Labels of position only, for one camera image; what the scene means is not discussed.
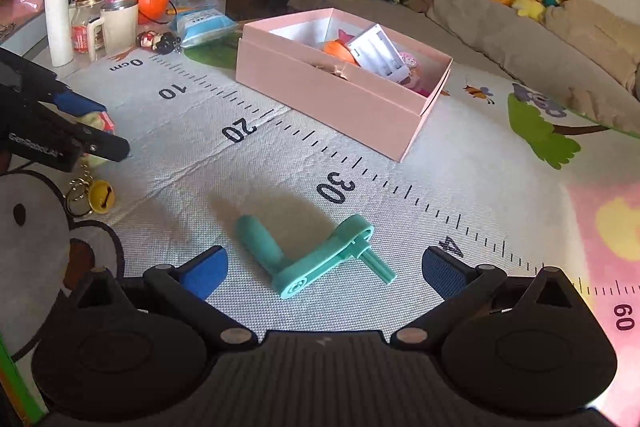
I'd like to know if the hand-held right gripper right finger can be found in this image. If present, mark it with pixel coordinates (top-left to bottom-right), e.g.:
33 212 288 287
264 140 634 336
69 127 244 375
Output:
392 247 588 345

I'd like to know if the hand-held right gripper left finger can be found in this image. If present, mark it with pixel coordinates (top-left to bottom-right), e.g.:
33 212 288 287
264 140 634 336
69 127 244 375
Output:
70 245 256 345

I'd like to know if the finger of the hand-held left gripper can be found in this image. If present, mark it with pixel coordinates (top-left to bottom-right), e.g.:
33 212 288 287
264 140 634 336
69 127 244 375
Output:
70 122 131 162
50 89 108 115

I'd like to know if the yellow toy camera keychain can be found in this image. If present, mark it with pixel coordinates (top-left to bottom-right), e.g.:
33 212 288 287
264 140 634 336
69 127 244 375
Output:
65 109 117 214

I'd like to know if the teal plastic crank handle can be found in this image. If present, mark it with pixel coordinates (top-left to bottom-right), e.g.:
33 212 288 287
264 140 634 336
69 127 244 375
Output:
236 213 397 300

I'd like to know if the pink cardboard box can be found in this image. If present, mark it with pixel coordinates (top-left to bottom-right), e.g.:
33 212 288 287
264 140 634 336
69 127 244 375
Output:
235 7 454 162

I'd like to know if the white battery charger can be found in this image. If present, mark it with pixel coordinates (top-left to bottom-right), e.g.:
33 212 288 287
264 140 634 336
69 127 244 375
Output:
346 24 405 82

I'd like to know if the orange pumpkin toy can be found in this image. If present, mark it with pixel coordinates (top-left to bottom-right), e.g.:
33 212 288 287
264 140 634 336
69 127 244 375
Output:
322 38 361 66

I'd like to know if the glass jar red label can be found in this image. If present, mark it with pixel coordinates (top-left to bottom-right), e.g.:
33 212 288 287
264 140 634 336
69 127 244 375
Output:
70 0 108 55

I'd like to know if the white bottle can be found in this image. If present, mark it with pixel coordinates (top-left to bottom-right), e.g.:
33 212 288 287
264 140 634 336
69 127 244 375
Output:
43 0 75 68

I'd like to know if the printed ruler play mat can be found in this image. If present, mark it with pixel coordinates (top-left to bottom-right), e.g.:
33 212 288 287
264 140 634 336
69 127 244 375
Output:
0 32 640 427

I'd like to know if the blue tissue pack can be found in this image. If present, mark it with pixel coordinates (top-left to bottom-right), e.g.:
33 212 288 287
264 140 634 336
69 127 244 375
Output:
172 8 240 49

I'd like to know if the tan fuzzy cloth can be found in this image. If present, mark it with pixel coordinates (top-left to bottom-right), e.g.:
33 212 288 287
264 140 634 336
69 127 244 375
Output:
565 87 640 130

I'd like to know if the grey sofa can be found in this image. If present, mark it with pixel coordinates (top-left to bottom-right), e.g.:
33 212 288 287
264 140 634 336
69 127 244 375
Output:
287 0 640 128

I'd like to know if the beige blanket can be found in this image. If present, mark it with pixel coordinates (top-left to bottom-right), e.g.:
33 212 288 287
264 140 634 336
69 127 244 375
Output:
542 0 640 102

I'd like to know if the cream tumbler with handle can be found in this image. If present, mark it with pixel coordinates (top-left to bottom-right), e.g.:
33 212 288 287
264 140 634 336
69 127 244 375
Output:
89 0 140 62

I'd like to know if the red white doll keychain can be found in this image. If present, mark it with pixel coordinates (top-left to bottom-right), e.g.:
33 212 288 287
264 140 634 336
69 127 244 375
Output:
136 30 182 55

